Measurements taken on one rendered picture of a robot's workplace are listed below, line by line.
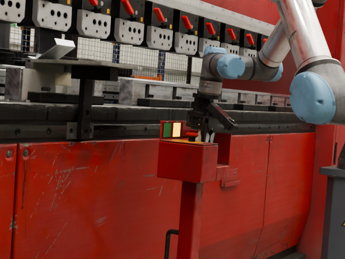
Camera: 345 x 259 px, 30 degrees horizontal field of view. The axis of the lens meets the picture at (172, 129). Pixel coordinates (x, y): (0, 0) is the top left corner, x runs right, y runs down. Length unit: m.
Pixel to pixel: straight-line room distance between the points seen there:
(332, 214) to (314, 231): 2.32
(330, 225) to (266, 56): 0.63
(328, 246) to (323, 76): 0.41
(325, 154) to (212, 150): 1.89
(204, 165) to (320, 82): 0.62
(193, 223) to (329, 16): 2.08
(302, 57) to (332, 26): 2.30
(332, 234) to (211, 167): 0.56
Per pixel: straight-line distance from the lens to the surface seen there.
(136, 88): 2.36
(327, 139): 3.83
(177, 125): 2.11
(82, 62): 1.82
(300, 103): 1.51
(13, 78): 1.92
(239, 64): 1.98
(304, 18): 1.62
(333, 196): 1.58
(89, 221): 2.03
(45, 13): 1.96
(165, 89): 2.53
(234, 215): 2.92
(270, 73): 2.04
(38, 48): 1.99
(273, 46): 1.97
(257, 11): 3.24
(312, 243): 3.92
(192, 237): 2.09
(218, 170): 2.07
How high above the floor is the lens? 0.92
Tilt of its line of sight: 3 degrees down
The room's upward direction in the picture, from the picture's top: 4 degrees clockwise
